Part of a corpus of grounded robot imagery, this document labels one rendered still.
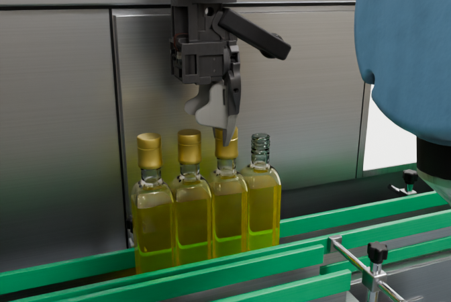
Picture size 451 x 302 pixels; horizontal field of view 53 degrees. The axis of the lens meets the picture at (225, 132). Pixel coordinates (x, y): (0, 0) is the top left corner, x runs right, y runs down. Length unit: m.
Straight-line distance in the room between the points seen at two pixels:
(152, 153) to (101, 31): 0.23
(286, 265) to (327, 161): 0.27
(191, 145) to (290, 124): 0.27
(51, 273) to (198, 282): 0.22
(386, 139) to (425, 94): 0.85
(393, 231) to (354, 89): 0.28
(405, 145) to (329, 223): 0.27
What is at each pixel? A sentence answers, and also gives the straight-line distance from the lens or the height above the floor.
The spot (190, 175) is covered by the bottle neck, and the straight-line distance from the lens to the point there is 0.67.
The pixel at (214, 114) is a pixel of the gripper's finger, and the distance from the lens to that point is 0.63.
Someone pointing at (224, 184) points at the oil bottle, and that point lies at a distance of 0.68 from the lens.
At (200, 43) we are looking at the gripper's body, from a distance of 0.60.
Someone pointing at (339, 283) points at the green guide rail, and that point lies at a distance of 0.72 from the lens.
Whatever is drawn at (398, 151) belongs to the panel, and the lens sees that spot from 1.05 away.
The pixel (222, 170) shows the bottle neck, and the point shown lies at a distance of 0.69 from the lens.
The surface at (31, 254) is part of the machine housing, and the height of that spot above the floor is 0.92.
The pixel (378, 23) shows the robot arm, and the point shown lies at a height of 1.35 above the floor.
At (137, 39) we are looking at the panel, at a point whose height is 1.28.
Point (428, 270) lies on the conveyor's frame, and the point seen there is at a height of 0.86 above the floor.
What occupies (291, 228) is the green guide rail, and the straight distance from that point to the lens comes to 0.85.
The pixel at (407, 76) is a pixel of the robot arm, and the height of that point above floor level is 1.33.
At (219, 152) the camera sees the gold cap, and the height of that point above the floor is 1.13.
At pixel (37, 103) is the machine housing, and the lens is 0.78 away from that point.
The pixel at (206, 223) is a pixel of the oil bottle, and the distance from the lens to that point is 0.69.
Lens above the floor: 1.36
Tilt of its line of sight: 18 degrees down
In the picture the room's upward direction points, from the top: straight up
